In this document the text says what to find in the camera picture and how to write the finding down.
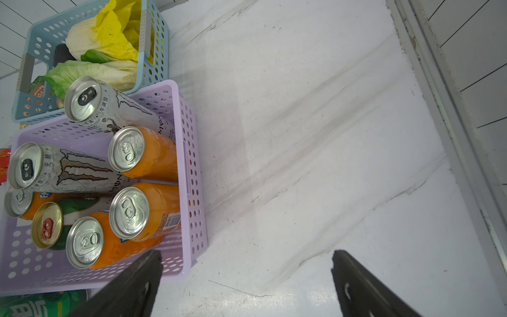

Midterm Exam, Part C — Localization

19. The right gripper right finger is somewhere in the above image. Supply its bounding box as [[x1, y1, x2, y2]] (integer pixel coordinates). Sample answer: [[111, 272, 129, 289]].
[[331, 250, 420, 317]]

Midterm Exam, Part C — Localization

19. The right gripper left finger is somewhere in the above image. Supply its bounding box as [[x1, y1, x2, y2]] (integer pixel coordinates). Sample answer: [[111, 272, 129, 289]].
[[69, 250, 163, 316]]

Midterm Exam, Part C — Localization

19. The orange can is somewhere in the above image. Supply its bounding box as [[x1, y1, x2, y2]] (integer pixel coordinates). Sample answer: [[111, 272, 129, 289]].
[[108, 126, 178, 182], [65, 211, 164, 270], [4, 186, 73, 220], [109, 182, 181, 242]]

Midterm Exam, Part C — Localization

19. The green soda can front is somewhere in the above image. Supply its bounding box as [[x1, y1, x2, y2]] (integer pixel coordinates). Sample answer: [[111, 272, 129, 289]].
[[1, 289, 88, 317]]

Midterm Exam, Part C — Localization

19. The purple plastic basket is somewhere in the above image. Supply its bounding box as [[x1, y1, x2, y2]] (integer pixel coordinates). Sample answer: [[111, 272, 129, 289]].
[[1, 80, 208, 297]]

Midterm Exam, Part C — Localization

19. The white monster can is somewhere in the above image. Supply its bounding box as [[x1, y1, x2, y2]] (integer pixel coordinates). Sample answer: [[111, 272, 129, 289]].
[[7, 142, 139, 194], [64, 76, 175, 141]]

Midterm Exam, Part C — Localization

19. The white Monster can back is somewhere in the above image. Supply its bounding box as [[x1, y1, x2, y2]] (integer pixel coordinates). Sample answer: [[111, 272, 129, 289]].
[[64, 76, 175, 141]]

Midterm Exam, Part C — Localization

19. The blue plastic basket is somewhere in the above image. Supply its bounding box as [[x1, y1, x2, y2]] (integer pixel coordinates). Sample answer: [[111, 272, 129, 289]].
[[11, 1, 169, 125]]

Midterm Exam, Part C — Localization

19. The green can gold lid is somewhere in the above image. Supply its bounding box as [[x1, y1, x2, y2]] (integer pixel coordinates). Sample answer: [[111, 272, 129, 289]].
[[31, 196, 113, 251]]

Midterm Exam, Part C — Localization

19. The red snack packet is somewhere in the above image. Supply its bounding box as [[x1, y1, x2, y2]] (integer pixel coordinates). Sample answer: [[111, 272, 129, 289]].
[[0, 148, 11, 184]]

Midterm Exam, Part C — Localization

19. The green lettuce head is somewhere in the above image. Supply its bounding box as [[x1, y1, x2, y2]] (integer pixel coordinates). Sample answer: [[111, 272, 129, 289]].
[[44, 60, 137, 100]]

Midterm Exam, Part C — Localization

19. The green snack packet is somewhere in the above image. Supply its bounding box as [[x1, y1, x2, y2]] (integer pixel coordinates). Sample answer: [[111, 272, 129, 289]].
[[29, 76, 46, 98]]

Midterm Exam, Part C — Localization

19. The purple eggplant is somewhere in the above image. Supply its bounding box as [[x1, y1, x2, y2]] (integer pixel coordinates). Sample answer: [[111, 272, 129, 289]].
[[53, 44, 76, 67]]

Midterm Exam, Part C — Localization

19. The yellow napa cabbage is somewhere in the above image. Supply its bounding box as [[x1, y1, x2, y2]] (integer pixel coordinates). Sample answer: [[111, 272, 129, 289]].
[[65, 0, 142, 62]]

